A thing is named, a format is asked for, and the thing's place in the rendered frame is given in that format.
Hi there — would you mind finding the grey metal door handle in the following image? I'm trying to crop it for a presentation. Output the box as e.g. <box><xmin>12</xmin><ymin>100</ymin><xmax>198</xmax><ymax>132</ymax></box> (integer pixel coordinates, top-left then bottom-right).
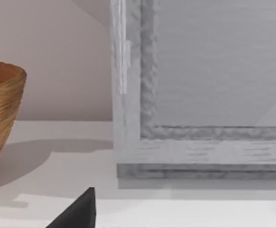
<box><xmin>120</xmin><ymin>0</ymin><xmax>131</xmax><ymax>95</ymax></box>

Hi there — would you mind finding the grey cabinet door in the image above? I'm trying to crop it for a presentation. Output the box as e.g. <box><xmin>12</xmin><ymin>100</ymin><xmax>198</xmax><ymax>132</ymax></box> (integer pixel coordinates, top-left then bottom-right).
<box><xmin>109</xmin><ymin>0</ymin><xmax>276</xmax><ymax>165</ymax></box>

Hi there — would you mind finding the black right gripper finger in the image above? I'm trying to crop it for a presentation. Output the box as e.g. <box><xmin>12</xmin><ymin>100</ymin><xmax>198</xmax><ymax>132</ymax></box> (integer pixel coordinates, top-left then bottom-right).
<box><xmin>45</xmin><ymin>187</ymin><xmax>97</xmax><ymax>228</ymax></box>

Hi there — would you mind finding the brown woven basket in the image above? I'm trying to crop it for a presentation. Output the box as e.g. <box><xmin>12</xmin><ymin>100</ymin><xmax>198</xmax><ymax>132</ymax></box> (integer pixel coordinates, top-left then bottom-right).
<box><xmin>0</xmin><ymin>60</ymin><xmax>28</xmax><ymax>175</ymax></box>

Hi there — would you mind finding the grey cabinet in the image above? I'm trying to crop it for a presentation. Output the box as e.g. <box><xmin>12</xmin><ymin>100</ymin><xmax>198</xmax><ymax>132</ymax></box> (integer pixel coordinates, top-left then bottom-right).
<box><xmin>109</xmin><ymin>0</ymin><xmax>276</xmax><ymax>190</ymax></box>

